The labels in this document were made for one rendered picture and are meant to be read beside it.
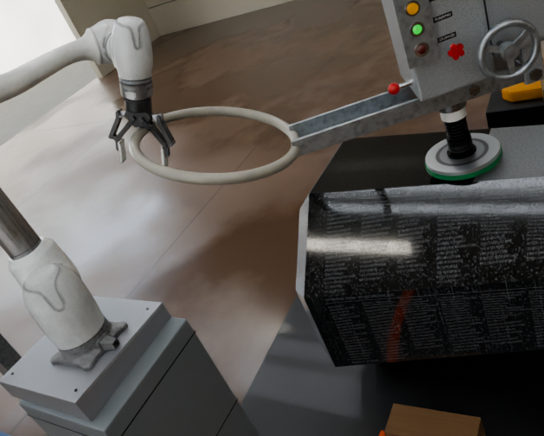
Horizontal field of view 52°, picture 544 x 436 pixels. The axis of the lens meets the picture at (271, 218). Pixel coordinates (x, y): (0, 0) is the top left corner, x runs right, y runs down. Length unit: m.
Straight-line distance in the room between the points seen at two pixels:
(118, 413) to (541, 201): 1.27
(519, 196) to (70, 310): 1.27
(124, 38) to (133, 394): 0.95
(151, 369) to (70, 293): 0.31
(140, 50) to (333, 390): 1.52
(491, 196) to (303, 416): 1.18
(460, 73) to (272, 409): 1.54
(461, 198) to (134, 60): 0.99
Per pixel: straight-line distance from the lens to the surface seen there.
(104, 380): 1.64
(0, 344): 2.63
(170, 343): 1.70
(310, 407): 2.37
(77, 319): 1.63
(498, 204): 1.68
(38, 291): 1.61
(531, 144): 1.83
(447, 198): 1.72
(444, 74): 1.51
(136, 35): 1.56
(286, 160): 1.48
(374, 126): 1.57
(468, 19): 1.49
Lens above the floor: 1.81
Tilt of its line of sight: 31 degrees down
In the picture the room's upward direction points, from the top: 24 degrees counter-clockwise
